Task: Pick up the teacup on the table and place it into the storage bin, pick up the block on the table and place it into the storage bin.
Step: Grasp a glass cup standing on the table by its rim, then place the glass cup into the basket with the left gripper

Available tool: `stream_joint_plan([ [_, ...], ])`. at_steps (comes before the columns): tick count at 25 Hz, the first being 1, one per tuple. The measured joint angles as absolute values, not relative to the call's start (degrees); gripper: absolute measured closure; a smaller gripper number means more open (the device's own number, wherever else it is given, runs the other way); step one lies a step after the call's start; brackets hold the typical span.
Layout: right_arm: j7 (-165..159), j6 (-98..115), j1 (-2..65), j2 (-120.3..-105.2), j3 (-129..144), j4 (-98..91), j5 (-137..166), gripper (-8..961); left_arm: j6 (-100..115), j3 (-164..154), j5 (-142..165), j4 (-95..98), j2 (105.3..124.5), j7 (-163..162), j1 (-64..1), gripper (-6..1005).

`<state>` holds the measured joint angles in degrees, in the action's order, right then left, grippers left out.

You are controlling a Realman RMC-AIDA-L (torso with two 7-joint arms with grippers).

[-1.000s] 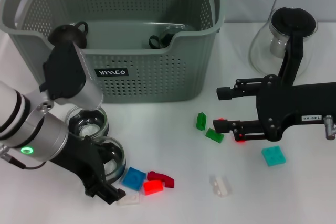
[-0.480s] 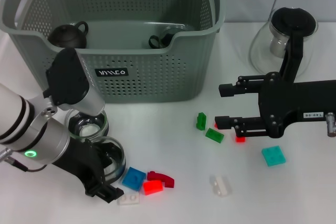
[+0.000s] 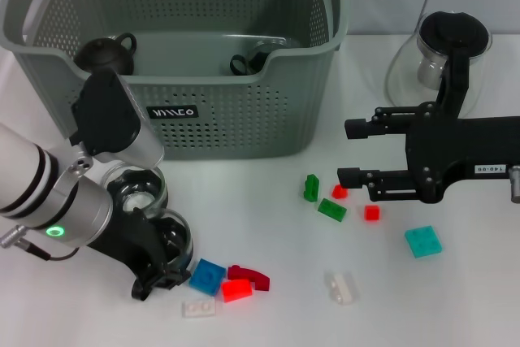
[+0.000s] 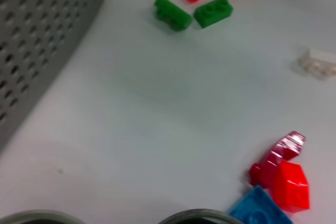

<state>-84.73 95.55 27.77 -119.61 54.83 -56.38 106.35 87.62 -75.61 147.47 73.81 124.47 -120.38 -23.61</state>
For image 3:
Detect grey perforated storage basket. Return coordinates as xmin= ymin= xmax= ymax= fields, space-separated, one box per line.
xmin=0 ymin=0 xmax=349 ymax=161

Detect black clay teapot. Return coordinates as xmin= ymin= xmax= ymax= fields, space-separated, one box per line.
xmin=74 ymin=32 xmax=138 ymax=76

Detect glass pitcher black lid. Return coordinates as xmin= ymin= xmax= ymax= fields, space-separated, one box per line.
xmin=384 ymin=10 xmax=493 ymax=120

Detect dark red curved brick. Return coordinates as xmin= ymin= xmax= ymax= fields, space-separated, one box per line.
xmin=227 ymin=264 xmax=271 ymax=293

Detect white two-stud plate brick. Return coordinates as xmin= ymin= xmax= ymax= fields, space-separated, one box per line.
xmin=181 ymin=299 xmax=217 ymax=319

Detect flat green toy brick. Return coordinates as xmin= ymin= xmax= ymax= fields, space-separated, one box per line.
xmin=317 ymin=197 xmax=349 ymax=222

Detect teal square plate brick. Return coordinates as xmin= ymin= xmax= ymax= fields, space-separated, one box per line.
xmin=405 ymin=225 xmax=444 ymax=259

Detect blue square plate brick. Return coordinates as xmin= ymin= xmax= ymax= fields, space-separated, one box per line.
xmin=188 ymin=258 xmax=228 ymax=297

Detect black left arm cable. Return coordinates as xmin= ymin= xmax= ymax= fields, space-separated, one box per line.
xmin=0 ymin=223 xmax=82 ymax=261

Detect glass teacup black collar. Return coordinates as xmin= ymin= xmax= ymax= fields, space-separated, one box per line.
xmin=130 ymin=207 xmax=194 ymax=303
xmin=100 ymin=159 xmax=168 ymax=220
xmin=230 ymin=36 xmax=301 ymax=76

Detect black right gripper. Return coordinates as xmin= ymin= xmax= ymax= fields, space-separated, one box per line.
xmin=336 ymin=101 xmax=520 ymax=206

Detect translucent white toy brick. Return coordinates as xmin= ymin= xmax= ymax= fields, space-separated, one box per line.
xmin=323 ymin=269 xmax=361 ymax=306

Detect tall green toy brick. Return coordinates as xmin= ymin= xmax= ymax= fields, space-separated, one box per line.
xmin=302 ymin=173 xmax=322 ymax=203

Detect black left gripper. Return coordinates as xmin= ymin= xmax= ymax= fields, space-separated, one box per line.
xmin=87 ymin=204 xmax=193 ymax=290

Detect bright red toy brick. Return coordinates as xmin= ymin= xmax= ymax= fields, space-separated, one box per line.
xmin=221 ymin=280 xmax=254 ymax=304

